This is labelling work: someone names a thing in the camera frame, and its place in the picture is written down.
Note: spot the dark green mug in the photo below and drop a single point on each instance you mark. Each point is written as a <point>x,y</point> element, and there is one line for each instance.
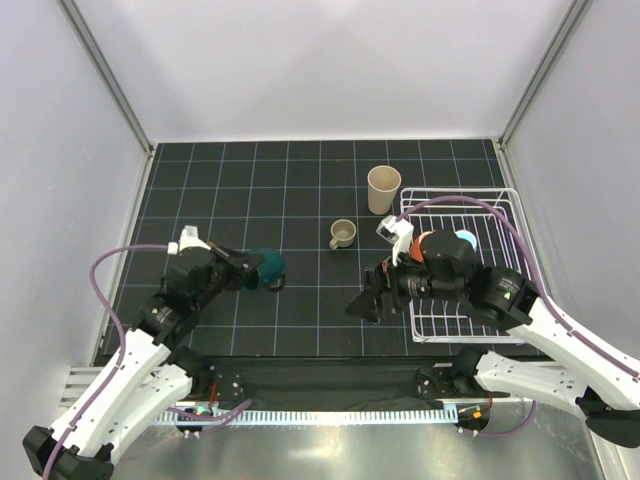
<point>272,271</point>

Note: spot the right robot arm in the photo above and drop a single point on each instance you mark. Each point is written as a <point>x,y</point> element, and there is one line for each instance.
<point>595,383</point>

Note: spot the light blue mug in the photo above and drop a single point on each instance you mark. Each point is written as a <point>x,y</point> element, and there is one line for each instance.
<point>468,236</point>

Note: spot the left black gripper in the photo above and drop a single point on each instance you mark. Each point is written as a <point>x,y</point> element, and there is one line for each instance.
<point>245,261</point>

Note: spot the small grey-beige mug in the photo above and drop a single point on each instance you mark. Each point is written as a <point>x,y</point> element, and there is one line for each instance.
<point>343,233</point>

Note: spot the tall beige cup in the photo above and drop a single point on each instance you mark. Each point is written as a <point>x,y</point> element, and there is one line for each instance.
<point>383,183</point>

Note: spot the white slotted cable duct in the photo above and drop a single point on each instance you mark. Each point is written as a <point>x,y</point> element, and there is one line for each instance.
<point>255,418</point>

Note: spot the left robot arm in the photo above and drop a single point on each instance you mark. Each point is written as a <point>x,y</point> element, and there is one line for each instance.
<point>150,370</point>

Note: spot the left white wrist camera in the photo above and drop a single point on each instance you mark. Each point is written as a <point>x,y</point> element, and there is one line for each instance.
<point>189,238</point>

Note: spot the orange mug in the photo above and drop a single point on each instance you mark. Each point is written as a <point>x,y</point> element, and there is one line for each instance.
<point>415,251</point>

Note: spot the black grid mat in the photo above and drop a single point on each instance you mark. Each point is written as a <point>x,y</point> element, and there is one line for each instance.
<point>285,196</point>

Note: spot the right aluminium frame post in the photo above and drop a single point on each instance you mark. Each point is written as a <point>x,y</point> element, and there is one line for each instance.
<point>560,38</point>

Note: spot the left aluminium frame post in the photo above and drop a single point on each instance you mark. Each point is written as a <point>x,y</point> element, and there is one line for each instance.
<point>84,34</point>

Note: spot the white wire dish rack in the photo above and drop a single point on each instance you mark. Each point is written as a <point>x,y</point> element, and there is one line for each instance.
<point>441,321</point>

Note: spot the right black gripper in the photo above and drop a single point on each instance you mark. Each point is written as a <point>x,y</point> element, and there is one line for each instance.
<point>376,281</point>

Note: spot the aluminium frame post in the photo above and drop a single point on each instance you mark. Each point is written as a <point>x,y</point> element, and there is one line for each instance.
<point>84,34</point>
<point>560,38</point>

